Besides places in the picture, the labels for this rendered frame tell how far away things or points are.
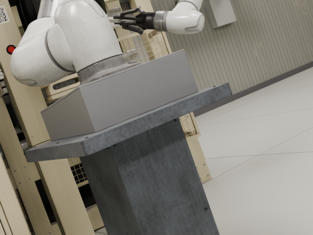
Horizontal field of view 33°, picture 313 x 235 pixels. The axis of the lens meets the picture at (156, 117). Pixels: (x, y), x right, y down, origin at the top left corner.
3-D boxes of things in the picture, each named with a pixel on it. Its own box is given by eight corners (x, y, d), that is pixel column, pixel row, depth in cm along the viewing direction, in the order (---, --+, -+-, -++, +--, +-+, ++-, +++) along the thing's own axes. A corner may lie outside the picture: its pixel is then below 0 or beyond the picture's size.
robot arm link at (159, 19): (166, 35, 231) (153, 34, 233) (172, 26, 238) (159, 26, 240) (164, 15, 226) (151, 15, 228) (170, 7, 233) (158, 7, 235)
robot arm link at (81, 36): (104, 57, 154) (75, -14, 153) (60, 79, 163) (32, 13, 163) (133, 51, 167) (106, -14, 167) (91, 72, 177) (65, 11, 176)
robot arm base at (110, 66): (154, 62, 166) (147, 45, 166) (98, 80, 152) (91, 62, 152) (123, 78, 180) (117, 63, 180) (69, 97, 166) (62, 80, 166)
